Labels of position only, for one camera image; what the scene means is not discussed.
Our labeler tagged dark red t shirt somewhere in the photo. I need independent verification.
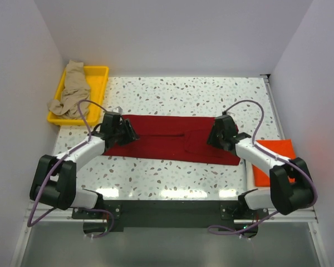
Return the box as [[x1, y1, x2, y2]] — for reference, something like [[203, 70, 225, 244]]
[[104, 115, 240, 166]]

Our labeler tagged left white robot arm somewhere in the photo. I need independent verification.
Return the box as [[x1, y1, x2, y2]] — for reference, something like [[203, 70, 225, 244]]
[[30, 112, 139, 218]]

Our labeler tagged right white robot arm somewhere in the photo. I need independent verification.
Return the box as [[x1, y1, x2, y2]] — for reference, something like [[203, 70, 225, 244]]
[[207, 115, 317, 219]]

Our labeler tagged beige crumpled t shirt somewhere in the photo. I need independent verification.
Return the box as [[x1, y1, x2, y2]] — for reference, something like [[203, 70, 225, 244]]
[[47, 60, 91, 120]]

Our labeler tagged orange folded t shirt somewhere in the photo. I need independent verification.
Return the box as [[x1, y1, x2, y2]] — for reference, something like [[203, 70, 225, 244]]
[[252, 139, 296, 188]]

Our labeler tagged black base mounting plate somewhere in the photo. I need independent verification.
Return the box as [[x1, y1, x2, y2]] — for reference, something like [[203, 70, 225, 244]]
[[72, 200, 269, 233]]

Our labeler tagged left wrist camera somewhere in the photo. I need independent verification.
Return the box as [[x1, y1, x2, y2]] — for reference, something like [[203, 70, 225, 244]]
[[111, 106, 123, 115]]

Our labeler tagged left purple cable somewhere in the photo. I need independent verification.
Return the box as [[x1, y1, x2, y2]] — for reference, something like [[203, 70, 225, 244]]
[[27, 100, 116, 239]]

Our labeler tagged aluminium frame rail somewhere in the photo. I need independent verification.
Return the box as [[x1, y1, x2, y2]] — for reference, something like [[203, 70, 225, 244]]
[[267, 208, 318, 223]]

